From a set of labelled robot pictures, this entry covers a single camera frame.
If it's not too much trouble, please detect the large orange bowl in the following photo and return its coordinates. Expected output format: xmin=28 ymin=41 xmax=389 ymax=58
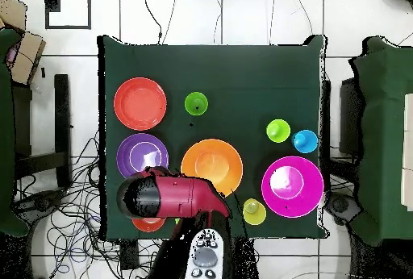
xmin=180 ymin=138 xmax=244 ymax=198

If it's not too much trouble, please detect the purple bowl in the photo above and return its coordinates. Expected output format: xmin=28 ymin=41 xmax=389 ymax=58
xmin=115 ymin=132 xmax=170 ymax=179

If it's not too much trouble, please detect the lime green cup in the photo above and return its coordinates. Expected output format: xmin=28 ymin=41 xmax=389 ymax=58
xmin=265 ymin=118 xmax=292 ymax=144

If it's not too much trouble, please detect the dark green tablecloth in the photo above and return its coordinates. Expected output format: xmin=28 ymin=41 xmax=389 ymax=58
xmin=97 ymin=35 xmax=327 ymax=241

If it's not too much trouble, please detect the wide red-orange bowl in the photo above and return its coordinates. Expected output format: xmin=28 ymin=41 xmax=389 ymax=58
xmin=113 ymin=77 xmax=168 ymax=131

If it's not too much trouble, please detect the yellow cup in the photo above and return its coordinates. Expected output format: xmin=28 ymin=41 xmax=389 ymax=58
xmin=242 ymin=198 xmax=268 ymax=227

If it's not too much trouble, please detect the large pink bowl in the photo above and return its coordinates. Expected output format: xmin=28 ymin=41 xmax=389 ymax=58
xmin=261 ymin=155 xmax=325 ymax=219

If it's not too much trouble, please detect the blue cup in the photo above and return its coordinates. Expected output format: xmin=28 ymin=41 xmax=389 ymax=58
xmin=290 ymin=129 xmax=319 ymax=155

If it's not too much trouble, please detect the small orange bowl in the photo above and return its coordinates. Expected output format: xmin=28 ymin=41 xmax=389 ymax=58
xmin=131 ymin=216 xmax=167 ymax=234

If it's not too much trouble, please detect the black power strip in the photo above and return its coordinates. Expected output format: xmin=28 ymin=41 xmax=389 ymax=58
xmin=119 ymin=239 xmax=140 ymax=271

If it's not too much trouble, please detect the black stand base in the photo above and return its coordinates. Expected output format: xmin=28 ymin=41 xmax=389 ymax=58
xmin=12 ymin=188 xmax=67 ymax=223
xmin=324 ymin=191 xmax=362 ymax=227

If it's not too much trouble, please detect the green cloth covered table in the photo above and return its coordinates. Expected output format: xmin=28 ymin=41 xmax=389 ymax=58
xmin=0 ymin=27 xmax=31 ymax=239
xmin=348 ymin=35 xmax=413 ymax=248

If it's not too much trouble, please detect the cardboard box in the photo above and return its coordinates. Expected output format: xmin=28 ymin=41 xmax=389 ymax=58
xmin=0 ymin=0 xmax=27 ymax=32
xmin=9 ymin=31 xmax=47 ymax=85

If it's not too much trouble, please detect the white box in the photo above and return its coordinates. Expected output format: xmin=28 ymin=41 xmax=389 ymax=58
xmin=400 ymin=93 xmax=413 ymax=212

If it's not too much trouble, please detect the black cable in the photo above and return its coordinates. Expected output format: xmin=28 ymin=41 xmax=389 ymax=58
xmin=140 ymin=0 xmax=163 ymax=45

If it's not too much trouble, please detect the black chair frame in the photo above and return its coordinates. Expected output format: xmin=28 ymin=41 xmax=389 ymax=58
xmin=11 ymin=73 xmax=73 ymax=189

